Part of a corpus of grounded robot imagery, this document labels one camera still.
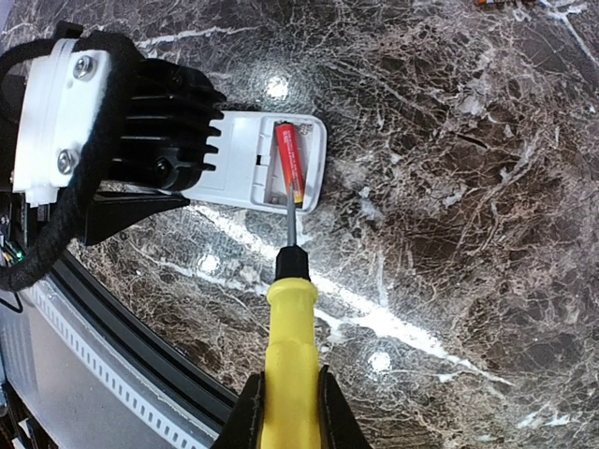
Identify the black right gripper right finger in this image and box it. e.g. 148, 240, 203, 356
317, 365, 372, 449

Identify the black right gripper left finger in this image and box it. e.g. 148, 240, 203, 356
212, 372, 265, 449

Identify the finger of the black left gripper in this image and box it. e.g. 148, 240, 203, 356
83, 192, 190, 246

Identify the yellow handled screwdriver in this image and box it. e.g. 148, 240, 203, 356
259, 187, 321, 448

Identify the white remote control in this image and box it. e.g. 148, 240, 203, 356
182, 110, 328, 214

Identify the red AAA battery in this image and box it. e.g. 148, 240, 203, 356
274, 122, 305, 205

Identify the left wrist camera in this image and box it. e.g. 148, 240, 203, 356
1, 22, 225, 292

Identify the white slotted cable duct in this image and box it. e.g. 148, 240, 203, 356
22, 282, 218, 448

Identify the black front rail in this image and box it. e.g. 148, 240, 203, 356
50, 253, 237, 430

